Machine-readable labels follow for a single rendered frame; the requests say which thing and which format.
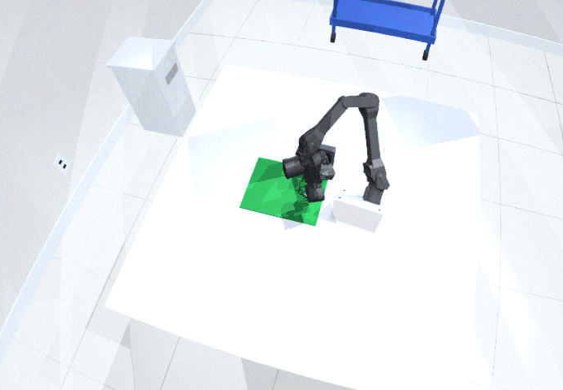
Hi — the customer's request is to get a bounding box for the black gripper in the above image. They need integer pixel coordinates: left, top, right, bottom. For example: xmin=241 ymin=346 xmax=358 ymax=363
xmin=303 ymin=168 xmax=325 ymax=203

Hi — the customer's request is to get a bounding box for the black cooling fan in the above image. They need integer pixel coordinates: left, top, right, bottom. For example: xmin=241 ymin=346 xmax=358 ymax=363
xmin=317 ymin=144 xmax=336 ymax=165

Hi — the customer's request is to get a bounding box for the green circuit board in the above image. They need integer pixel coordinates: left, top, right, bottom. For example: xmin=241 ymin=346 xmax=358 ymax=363
xmin=239 ymin=157 xmax=323 ymax=227

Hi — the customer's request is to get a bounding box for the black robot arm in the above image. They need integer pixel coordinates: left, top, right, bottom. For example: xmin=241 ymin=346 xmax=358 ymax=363
xmin=282 ymin=93 xmax=390 ymax=206

